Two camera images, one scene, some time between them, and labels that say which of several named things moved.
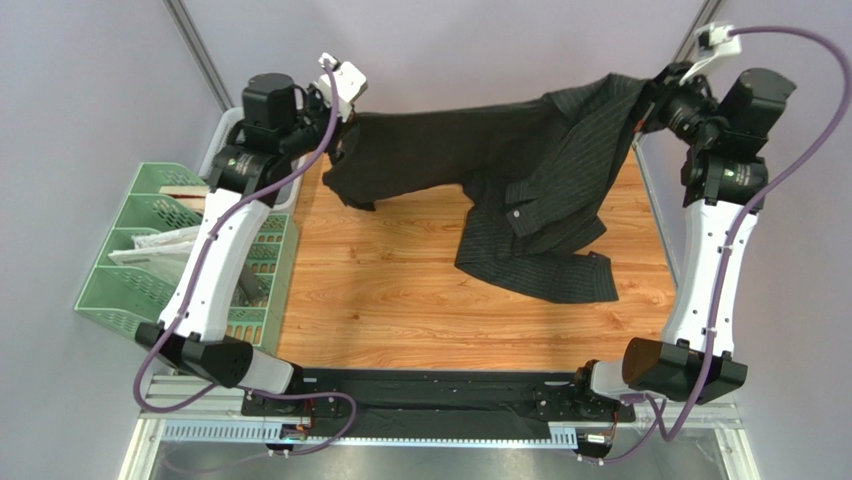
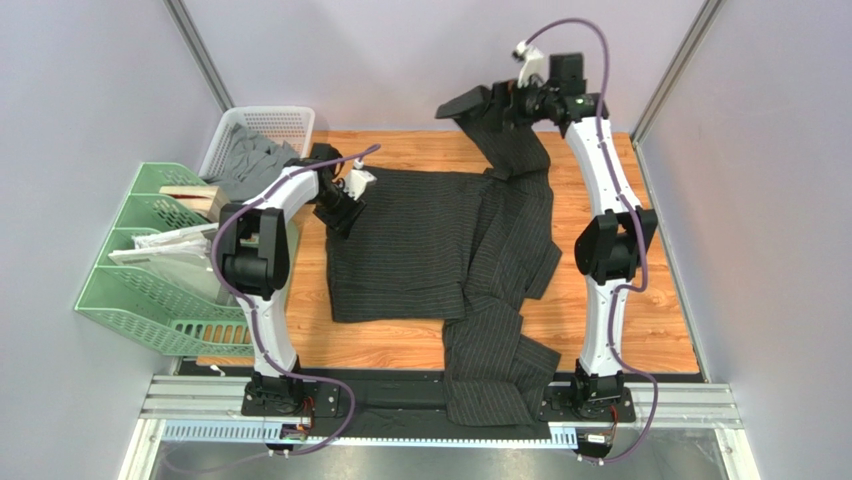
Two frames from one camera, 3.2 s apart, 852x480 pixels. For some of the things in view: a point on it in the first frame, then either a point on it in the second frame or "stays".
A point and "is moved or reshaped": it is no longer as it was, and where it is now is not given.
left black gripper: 313,99 to 343,222
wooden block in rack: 193,196 stays
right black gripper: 654,96 to 495,102
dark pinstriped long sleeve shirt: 543,171 is moved or reshaped
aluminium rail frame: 207,410 stays
